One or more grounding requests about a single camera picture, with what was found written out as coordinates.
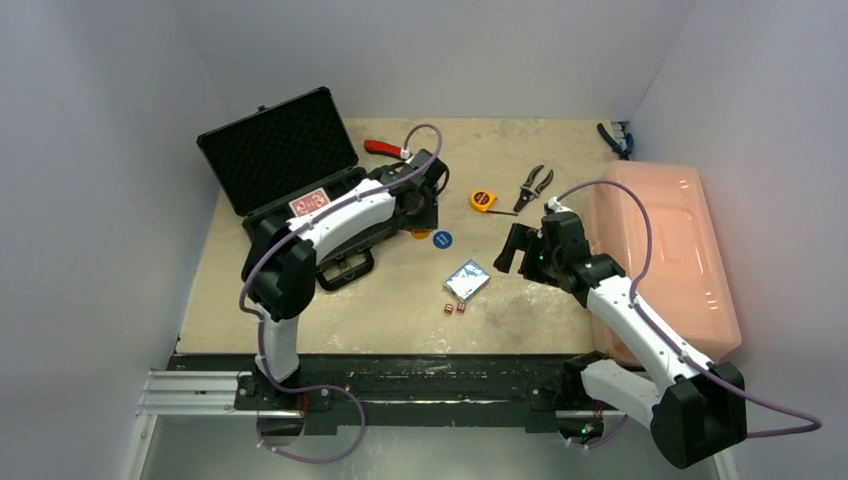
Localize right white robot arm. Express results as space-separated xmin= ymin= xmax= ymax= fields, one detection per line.
xmin=494 ymin=209 xmax=748 ymax=469

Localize yellow tape measure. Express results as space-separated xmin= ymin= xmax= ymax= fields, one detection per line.
xmin=469 ymin=190 xmax=517 ymax=216

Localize aluminium rail frame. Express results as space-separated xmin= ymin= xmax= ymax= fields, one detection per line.
xmin=118 ymin=370 xmax=300 ymax=479

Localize black handled pliers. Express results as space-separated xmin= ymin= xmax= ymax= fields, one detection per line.
xmin=513 ymin=164 xmax=554 ymax=213

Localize red utility knife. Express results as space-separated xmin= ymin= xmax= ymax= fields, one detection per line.
xmin=363 ymin=139 xmax=408 ymax=160

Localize blue playing card deck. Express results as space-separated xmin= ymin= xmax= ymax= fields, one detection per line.
xmin=444 ymin=260 xmax=491 ymax=303

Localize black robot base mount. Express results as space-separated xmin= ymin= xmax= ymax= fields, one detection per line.
xmin=233 ymin=352 xmax=614 ymax=439

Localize blue handled pliers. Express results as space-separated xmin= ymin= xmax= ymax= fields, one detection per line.
xmin=596 ymin=123 xmax=634 ymax=161

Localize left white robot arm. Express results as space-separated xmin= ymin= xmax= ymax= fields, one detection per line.
xmin=239 ymin=149 xmax=449 ymax=409

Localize pink translucent plastic bin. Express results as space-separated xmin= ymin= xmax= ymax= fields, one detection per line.
xmin=584 ymin=161 xmax=741 ymax=362

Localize blue small blind button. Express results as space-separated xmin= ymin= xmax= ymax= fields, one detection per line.
xmin=432 ymin=231 xmax=453 ymax=249

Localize black poker set case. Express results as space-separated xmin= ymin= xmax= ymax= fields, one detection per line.
xmin=195 ymin=86 xmax=401 ymax=293

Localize red playing card deck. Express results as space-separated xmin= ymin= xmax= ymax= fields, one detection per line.
xmin=287 ymin=187 xmax=331 ymax=217

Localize orange big blind button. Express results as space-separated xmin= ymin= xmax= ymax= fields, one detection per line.
xmin=410 ymin=229 xmax=432 ymax=240

